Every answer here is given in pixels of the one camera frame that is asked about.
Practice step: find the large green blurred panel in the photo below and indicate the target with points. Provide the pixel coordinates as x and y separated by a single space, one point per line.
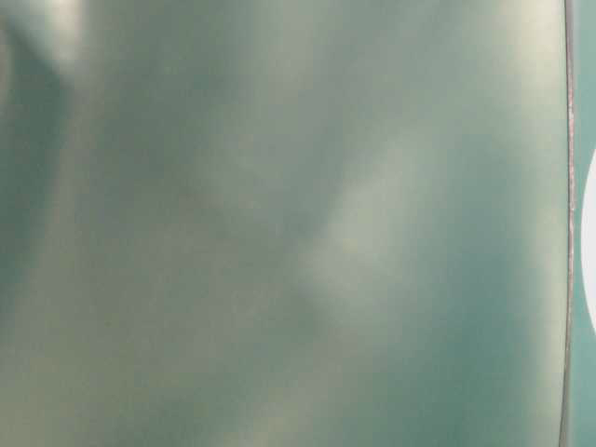
283 223

